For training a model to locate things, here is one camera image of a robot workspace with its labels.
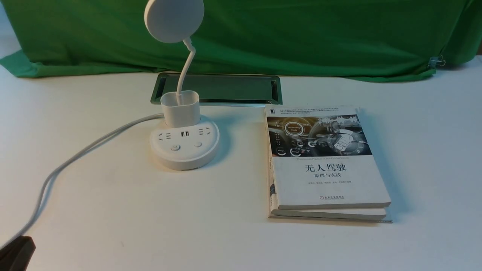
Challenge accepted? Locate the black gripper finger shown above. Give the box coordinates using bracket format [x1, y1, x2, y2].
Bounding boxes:
[0, 236, 36, 271]

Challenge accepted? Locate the white desk lamp with sockets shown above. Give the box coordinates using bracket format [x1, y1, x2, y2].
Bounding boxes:
[143, 0, 220, 171]

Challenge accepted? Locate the white self-driving book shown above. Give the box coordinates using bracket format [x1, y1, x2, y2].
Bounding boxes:
[264, 105, 392, 223]

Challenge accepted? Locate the green backdrop cloth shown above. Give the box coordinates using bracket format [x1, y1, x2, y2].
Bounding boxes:
[1, 0, 482, 82]

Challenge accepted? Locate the silver binder clip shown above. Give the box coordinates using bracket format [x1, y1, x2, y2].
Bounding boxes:
[427, 55, 446, 69]

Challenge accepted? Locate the white power cable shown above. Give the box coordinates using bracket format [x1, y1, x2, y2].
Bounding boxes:
[0, 113, 165, 250]

